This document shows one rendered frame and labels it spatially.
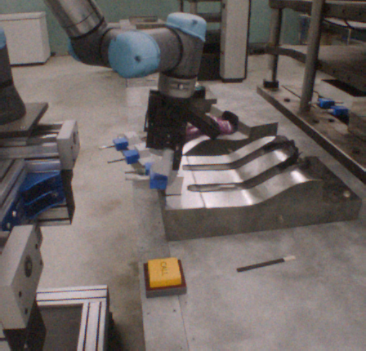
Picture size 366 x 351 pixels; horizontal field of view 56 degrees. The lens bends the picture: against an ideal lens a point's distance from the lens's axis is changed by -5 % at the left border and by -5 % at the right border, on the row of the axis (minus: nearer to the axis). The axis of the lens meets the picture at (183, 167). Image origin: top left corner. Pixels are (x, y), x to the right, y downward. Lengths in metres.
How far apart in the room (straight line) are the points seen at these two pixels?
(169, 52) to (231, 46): 4.57
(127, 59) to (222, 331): 0.49
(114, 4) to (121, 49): 7.33
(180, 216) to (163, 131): 0.20
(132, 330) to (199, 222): 0.95
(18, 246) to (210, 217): 0.43
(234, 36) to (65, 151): 4.39
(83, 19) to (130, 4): 7.27
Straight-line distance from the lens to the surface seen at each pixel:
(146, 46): 0.58
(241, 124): 1.24
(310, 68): 1.77
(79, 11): 0.65
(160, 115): 0.73
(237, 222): 0.85
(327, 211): 0.95
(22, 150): 0.97
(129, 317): 1.73
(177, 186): 0.83
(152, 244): 0.84
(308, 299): 0.76
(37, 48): 7.27
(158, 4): 7.96
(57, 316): 1.53
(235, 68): 5.25
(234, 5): 5.13
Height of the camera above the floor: 1.34
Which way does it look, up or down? 28 degrees down
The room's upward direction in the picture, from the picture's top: straight up
